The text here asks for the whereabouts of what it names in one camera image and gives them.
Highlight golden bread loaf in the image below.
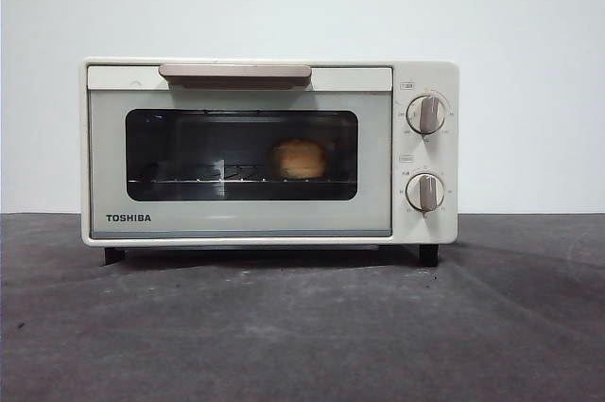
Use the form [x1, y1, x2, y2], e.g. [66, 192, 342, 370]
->
[268, 137, 329, 181]

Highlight white toaster oven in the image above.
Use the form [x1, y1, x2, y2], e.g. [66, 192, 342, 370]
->
[78, 58, 459, 267]

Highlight metal wire oven rack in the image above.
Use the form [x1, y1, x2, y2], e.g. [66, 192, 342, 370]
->
[126, 163, 335, 184]

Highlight beige oven knob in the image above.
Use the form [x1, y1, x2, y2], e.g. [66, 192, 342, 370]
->
[406, 94, 449, 135]
[405, 171, 447, 213]

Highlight glass oven door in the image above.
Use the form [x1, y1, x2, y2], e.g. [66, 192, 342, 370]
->
[86, 63, 394, 239]

